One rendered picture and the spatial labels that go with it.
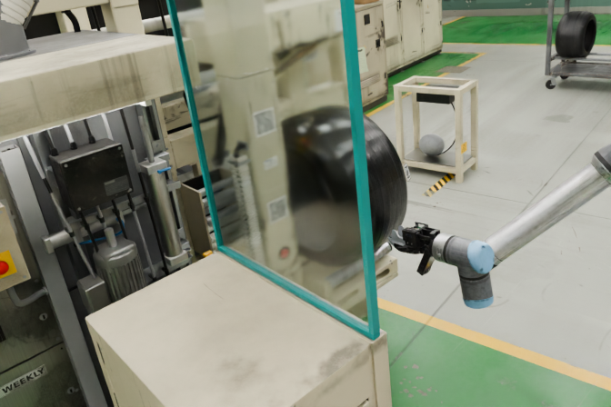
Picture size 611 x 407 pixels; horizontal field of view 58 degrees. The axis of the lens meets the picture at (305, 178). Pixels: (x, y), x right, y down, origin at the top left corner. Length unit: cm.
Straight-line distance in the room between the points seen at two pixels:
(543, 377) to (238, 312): 197
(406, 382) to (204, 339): 179
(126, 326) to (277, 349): 35
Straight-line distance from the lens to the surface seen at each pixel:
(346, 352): 109
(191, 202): 212
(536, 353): 306
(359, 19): 662
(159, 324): 126
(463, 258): 169
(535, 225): 180
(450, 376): 289
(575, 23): 726
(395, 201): 184
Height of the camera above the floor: 198
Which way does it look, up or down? 23 degrees down
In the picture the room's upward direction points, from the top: 7 degrees counter-clockwise
